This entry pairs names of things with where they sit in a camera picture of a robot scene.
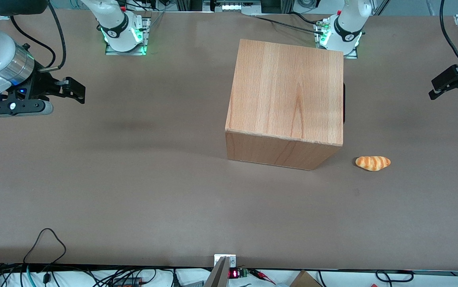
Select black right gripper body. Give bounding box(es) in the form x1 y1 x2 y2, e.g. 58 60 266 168
8 72 72 101

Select wooden drawer cabinet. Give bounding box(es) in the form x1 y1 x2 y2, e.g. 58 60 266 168
225 39 345 171

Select orange striped toy bread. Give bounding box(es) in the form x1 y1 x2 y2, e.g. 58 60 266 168
355 155 391 172

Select white lit rack device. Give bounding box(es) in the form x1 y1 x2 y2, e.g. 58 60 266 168
203 0 262 13

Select brown cardboard piece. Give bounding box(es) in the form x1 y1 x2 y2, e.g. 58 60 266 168
290 270 322 287

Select red clip leads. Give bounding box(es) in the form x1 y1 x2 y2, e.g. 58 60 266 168
249 269 276 280

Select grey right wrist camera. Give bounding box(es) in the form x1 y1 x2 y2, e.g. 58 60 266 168
0 99 54 118

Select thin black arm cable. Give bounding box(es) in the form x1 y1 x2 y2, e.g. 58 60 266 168
10 16 57 68

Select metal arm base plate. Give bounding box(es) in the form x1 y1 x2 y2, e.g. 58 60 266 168
313 20 359 59
105 16 151 56

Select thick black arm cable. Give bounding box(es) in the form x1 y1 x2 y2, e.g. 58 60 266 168
38 2 67 73

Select looped thin black cable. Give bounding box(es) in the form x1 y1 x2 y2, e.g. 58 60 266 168
23 228 67 265

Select black cable across table edge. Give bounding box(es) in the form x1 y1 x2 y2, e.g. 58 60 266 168
252 12 327 35

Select black coiled floor cable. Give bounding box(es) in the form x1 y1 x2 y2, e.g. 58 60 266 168
375 270 415 283

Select aluminium camera mount profile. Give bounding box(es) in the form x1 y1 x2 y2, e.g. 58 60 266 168
203 254 237 287

